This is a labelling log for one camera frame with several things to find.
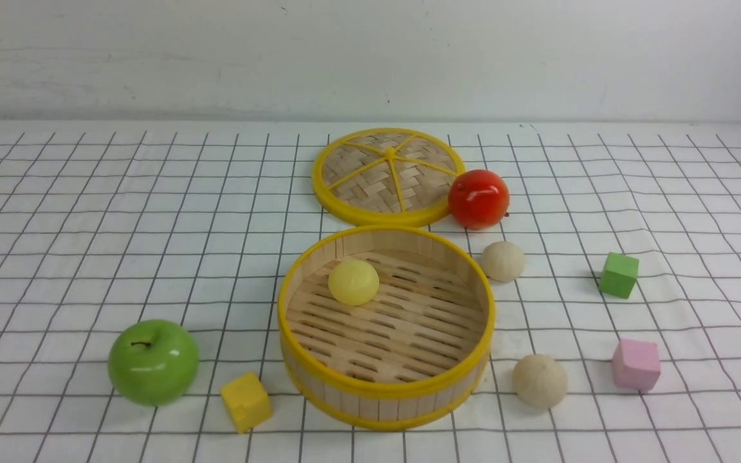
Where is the pale yellow bun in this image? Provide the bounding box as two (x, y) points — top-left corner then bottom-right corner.
(327, 260), (380, 307)

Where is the beige bun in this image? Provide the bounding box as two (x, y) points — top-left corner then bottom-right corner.
(479, 241), (526, 282)
(511, 354), (569, 410)

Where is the woven bamboo steamer lid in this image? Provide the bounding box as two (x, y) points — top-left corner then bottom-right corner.
(311, 128), (466, 228)

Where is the bamboo steamer tray yellow rim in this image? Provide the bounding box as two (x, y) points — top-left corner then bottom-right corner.
(277, 225), (496, 431)

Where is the red toy apple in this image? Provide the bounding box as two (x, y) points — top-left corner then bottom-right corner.
(448, 169), (511, 230)

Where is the yellow wooden cube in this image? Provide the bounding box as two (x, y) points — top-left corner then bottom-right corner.
(220, 372), (273, 434)

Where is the green wooden cube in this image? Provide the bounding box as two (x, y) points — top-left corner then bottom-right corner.
(599, 252), (640, 299)

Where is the green toy apple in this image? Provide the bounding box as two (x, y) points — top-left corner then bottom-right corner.
(107, 319), (199, 406)

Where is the pink wooden cube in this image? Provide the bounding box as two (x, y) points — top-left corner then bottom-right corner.
(612, 339), (661, 392)

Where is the white grid tablecloth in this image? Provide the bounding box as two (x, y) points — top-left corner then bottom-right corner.
(0, 122), (741, 462)

